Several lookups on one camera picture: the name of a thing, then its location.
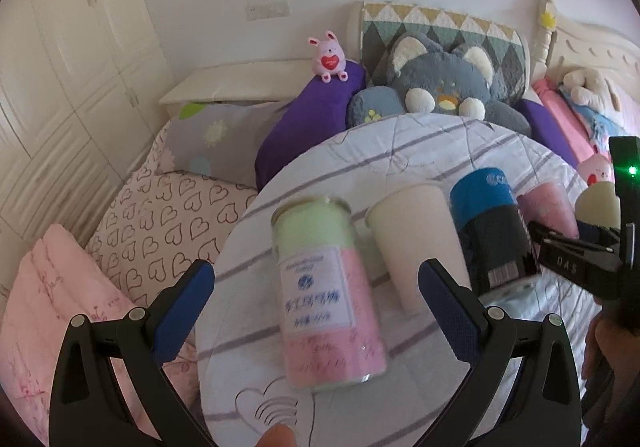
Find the pink bunny toy right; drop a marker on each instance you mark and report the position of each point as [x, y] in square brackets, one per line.
[598, 167]

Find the sage green cup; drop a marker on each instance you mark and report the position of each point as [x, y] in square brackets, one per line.
[598, 205]

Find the diamond pattern quilted cushion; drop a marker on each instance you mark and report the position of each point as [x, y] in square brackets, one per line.
[381, 24]

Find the white wardrobe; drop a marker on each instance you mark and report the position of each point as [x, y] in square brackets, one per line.
[81, 82]

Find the folded pink quilt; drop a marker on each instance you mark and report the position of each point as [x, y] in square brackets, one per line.
[56, 280]

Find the cream carved headboard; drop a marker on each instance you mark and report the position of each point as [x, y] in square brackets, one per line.
[561, 45]

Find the purple pillow right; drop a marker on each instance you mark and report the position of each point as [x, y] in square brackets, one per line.
[545, 130]

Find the purple pillow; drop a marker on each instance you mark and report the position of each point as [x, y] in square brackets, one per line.
[318, 113]
[545, 130]

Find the pink plastic cup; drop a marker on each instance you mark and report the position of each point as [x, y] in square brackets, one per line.
[549, 205]

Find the operator left thumb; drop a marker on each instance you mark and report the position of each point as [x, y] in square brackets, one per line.
[278, 436]

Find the light blue cartoon pillow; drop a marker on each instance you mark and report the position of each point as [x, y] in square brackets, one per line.
[599, 129]

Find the grey floral pillow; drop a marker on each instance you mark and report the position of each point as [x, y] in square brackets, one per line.
[219, 140]

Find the white wall socket panel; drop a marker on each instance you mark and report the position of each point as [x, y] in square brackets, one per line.
[274, 10]

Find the pink bunny toy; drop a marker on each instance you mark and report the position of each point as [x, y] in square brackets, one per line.
[329, 60]
[598, 167]

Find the heart pattern bed sheet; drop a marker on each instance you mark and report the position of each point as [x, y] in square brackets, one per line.
[158, 224]

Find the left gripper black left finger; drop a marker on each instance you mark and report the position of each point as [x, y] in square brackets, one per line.
[87, 406]

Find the white long plush toy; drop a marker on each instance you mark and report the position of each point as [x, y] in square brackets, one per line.
[592, 89]

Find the white low headboard shelf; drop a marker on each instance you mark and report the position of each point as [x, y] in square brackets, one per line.
[250, 81]

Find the operator right hand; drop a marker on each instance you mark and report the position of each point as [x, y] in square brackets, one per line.
[620, 349]

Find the blue and black can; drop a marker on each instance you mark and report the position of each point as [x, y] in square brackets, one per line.
[496, 245]

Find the pink and green tin can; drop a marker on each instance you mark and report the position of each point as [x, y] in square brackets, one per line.
[328, 321]

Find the pink bunny toy left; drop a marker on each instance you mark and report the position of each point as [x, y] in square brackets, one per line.
[329, 60]

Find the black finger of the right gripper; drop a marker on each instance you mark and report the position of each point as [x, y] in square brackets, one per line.
[598, 235]
[546, 238]

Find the purple pillow left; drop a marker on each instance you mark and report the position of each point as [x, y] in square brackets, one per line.
[318, 113]

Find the striped white table cloth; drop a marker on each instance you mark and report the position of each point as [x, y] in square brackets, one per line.
[240, 360]

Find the grey cat plush pillow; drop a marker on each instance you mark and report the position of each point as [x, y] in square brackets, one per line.
[424, 77]

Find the pink fleece blanket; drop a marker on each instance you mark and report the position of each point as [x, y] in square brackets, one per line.
[550, 97]

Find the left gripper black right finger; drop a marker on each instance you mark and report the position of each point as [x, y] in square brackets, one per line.
[543, 407]

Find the white paper cup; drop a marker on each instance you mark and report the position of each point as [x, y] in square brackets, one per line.
[410, 226]

